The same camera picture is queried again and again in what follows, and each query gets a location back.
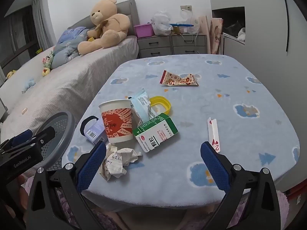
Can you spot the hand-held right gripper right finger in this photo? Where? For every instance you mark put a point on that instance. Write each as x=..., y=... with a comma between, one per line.
x=214, y=166

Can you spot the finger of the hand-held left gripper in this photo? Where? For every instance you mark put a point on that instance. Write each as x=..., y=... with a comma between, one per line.
x=44, y=135
x=22, y=136

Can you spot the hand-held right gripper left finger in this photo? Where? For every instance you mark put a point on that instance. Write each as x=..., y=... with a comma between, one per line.
x=92, y=166

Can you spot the grey perforated plastic basket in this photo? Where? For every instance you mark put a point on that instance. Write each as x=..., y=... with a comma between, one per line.
x=68, y=134

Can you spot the white paper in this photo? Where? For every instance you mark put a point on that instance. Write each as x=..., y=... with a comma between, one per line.
x=117, y=163

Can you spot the white paper strip red hearts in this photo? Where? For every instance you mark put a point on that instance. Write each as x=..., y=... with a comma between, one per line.
x=213, y=134

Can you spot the small purple box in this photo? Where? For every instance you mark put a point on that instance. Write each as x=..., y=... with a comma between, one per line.
x=97, y=131

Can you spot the white paper cup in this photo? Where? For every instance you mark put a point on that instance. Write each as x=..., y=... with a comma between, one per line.
x=117, y=122

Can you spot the green and white medicine box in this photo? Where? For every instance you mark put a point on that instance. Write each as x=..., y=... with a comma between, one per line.
x=156, y=134

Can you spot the blue face mask packet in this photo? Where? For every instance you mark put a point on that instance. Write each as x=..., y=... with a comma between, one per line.
x=141, y=105

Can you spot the small white bottle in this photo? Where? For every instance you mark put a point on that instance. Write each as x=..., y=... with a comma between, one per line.
x=165, y=101

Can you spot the red and white snack wrapper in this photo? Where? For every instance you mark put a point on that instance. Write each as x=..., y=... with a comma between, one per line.
x=178, y=79

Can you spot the small white oval object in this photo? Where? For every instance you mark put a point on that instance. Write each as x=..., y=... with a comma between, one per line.
x=24, y=111

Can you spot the black curved band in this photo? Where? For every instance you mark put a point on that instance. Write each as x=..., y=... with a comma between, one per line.
x=84, y=124

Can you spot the light blue plush toy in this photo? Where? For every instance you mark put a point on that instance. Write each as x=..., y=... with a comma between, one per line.
x=28, y=85

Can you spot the bed with grey checked sheet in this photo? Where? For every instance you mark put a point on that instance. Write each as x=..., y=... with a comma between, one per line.
x=60, y=83

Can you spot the purple fluffy rug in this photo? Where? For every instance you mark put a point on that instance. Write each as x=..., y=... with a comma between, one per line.
x=108, y=220

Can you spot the yellow plush toy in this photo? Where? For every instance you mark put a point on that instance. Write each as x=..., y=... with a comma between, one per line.
x=10, y=74

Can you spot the printed blue tablecloth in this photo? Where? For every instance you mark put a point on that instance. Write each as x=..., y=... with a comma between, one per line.
x=215, y=95

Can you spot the small green plush doll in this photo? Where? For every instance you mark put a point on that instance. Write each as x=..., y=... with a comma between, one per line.
x=48, y=62

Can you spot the light blue quilt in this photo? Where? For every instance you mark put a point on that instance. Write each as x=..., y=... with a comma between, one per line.
x=64, y=52

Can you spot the dark window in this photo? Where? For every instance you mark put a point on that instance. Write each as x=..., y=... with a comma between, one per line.
x=21, y=36

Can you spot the blue printed pillow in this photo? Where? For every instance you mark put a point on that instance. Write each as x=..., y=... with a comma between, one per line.
x=72, y=34

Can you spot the grey curtain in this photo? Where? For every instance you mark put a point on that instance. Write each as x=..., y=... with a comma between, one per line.
x=43, y=21

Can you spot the grey nightstand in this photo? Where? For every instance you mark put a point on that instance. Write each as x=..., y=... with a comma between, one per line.
x=188, y=43
x=154, y=45

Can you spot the large tan teddy bear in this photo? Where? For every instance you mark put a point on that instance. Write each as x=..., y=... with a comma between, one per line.
x=110, y=26

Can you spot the pink printed boards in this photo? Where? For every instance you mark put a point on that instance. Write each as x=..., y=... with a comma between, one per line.
x=214, y=36

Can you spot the white cloth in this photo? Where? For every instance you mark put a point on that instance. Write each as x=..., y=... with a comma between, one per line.
x=241, y=34

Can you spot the purple storage box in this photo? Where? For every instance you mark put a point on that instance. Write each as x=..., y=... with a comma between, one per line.
x=144, y=30

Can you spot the blue stick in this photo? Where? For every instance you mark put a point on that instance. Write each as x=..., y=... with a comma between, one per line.
x=182, y=25

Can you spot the white wardrobe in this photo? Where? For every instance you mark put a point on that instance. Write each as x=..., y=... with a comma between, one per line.
x=263, y=28

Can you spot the clear plastic bag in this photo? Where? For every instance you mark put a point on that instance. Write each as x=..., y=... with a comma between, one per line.
x=191, y=20

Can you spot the white plastic bag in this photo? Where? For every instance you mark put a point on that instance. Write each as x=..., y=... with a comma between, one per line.
x=160, y=24

